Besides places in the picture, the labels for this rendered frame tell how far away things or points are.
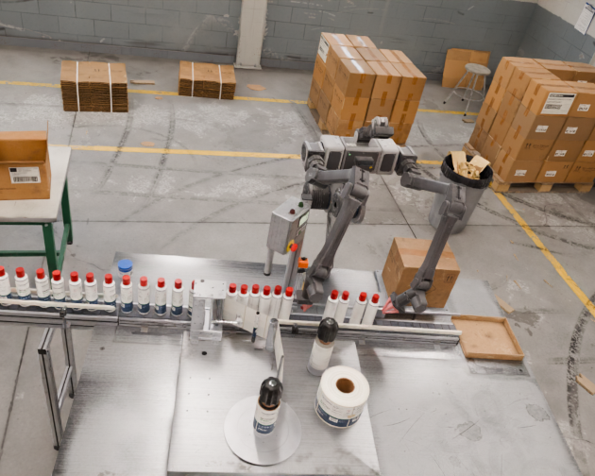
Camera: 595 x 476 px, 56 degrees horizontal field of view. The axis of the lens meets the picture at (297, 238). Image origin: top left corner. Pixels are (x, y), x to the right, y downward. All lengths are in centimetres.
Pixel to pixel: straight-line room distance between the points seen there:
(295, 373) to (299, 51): 590
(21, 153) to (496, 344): 289
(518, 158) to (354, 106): 171
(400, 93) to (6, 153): 373
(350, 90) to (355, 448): 399
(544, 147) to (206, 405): 462
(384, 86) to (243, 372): 391
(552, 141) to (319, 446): 450
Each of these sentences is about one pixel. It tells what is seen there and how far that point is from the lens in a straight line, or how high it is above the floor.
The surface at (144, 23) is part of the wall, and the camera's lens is 760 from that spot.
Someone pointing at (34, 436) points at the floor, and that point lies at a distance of 343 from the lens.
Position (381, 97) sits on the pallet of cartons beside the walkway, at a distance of 585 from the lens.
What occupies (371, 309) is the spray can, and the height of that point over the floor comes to 102.
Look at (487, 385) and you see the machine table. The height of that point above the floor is 83.
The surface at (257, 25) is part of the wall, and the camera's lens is 763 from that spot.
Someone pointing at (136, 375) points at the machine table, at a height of 83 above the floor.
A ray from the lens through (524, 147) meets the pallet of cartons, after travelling 601.
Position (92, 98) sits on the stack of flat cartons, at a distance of 624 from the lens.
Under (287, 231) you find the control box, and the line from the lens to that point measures 236.
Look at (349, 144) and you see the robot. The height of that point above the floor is 153.
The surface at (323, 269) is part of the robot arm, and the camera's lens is 242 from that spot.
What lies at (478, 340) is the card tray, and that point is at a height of 83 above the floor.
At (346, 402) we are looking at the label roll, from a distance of 230.
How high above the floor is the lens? 283
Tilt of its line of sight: 37 degrees down
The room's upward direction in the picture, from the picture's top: 12 degrees clockwise
